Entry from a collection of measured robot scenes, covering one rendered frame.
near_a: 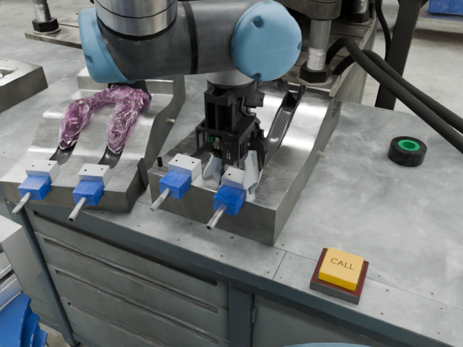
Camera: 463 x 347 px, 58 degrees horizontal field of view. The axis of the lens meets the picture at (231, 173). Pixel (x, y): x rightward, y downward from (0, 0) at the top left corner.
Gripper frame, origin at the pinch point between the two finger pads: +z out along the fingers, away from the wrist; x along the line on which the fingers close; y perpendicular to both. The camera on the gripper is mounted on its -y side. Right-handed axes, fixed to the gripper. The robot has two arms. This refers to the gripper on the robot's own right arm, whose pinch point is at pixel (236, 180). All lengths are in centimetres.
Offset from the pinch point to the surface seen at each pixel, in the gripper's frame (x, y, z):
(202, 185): -6.2, 1.3, 2.2
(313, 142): 8.1, -21.0, 1.9
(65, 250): -49, 2, 38
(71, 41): -104, -69, 12
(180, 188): -8.7, 4.6, 1.4
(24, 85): -78, -23, 7
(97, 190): -24.9, 8.3, 4.5
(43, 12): -120, -74, 4
